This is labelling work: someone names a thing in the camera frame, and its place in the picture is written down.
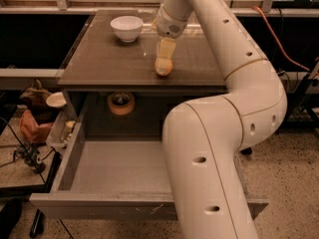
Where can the open grey top drawer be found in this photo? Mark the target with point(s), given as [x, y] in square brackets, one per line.
[112, 178]

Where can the white ceramic bowl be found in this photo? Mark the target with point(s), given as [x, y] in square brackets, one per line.
[127, 28]

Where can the orange fruit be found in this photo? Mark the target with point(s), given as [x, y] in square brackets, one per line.
[163, 66]

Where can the small white dish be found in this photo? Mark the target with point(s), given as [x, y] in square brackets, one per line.
[56, 100]

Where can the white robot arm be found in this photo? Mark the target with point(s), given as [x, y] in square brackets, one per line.
[200, 137]

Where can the grey cabinet with glass top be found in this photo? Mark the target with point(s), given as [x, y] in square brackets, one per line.
[102, 65]

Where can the orange tape roll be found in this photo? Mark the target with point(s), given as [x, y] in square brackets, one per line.
[121, 103]

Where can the clear plastic bin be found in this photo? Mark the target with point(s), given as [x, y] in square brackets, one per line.
[61, 131]

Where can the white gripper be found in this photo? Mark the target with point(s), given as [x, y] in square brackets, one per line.
[168, 26]

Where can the black clamp tool on floor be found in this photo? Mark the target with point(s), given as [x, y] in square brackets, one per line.
[30, 155]

